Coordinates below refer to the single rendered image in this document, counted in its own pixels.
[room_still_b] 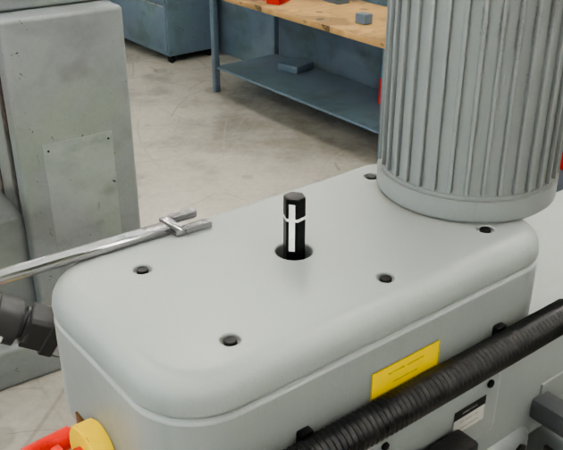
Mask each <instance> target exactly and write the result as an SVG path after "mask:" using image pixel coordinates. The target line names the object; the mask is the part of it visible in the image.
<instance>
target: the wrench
mask: <svg viewBox="0 0 563 450"><path fill-rule="evenodd" d="M195 217H197V210H196V209H194V208H193V207H192V208H189V209H186V210H183V211H179V212H174V213H171V214H168V216H164V217H161V218H159V223H156V224H153V225H149V226H146V227H143V228H140V229H134V230H132V231H128V232H125V233H122V234H119V235H116V236H112V237H107V238H104V239H100V240H98V241H95V242H91V243H88V244H85V245H82V246H76V247H74V248H70V249H67V250H63V251H61V252H57V253H54V254H49V255H46V256H42V257H39V258H36V259H33V260H30V261H26V262H21V263H18V264H14V265H12V266H9V267H5V268H3V269H0V285H3V284H6V283H9V282H13V281H15V280H18V279H24V278H27V277H29V276H33V275H36V274H39V273H42V272H45V271H51V270H53V269H56V268H60V267H63V266H65V265H69V264H72V263H76V262H80V261H83V260H86V259H89V258H92V257H95V256H99V255H101V254H107V253H110V252H112V251H116V250H119V249H122V248H124V247H128V246H133V245H136V244H139V243H142V242H146V241H148V240H151V239H155V238H159V237H163V236H166V235H169V234H171V233H172V234H173V235H174V236H176V237H179V236H183V235H185V234H187V235H188V234H191V233H194V232H198V231H200V230H203V229H209V228H212V221H210V220H209V219H208V218H206V219H201V220H198V221H193V222H190V223H187V224H183V225H182V226H181V225H180V224H179V223H178V222H181V221H186V220H189V219H192V218H195Z"/></svg>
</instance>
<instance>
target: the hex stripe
mask: <svg viewBox="0 0 563 450"><path fill-rule="evenodd" d="M289 251H291V252H295V205H291V204H289Z"/></svg>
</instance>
